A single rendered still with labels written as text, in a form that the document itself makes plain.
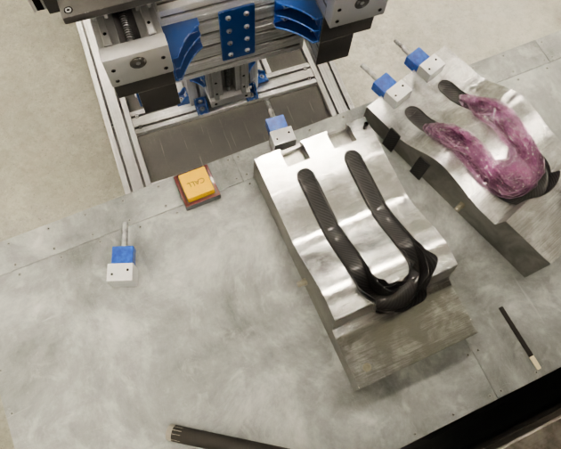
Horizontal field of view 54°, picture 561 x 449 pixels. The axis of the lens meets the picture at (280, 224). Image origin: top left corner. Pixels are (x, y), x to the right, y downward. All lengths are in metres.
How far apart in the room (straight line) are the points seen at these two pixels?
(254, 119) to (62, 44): 0.94
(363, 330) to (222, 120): 1.11
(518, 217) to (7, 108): 1.92
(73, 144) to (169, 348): 1.29
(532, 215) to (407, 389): 0.43
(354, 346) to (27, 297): 0.66
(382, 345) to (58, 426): 0.63
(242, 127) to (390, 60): 0.78
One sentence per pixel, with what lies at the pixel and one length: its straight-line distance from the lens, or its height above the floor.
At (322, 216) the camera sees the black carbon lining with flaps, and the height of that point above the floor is 0.88.
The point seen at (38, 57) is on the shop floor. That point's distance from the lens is 2.53.
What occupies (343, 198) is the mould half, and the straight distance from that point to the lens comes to 1.13.
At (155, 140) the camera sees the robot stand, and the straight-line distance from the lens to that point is 1.97.
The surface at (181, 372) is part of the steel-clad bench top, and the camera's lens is 1.13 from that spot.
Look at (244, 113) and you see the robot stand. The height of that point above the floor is 0.21.
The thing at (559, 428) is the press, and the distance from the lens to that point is 1.28.
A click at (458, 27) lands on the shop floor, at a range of 2.63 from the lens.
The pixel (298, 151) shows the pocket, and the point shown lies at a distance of 1.19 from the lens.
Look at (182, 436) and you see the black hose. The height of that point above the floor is 0.83.
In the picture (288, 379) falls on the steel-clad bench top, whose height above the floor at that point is 0.80.
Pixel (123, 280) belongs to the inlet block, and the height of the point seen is 0.85.
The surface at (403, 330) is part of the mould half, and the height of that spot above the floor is 0.86.
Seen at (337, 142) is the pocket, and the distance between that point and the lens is 1.21.
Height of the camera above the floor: 1.92
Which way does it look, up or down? 70 degrees down
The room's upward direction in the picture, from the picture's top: 7 degrees clockwise
